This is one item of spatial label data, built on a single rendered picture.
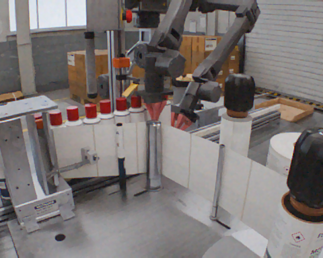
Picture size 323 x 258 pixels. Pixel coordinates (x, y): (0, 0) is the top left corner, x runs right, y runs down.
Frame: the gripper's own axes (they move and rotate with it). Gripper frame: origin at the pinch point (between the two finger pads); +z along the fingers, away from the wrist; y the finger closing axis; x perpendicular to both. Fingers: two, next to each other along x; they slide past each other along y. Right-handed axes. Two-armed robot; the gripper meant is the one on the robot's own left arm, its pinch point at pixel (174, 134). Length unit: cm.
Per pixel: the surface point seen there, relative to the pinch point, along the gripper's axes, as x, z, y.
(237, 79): -18.0, -14.7, 27.4
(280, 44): 336, -290, -150
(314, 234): -31, 13, 59
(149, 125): -27.0, 5.1, 15.8
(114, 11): -41.5, -19.8, -2.1
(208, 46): 236, -203, -223
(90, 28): -42.9, -13.1, -6.6
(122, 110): -23.1, 2.5, -2.0
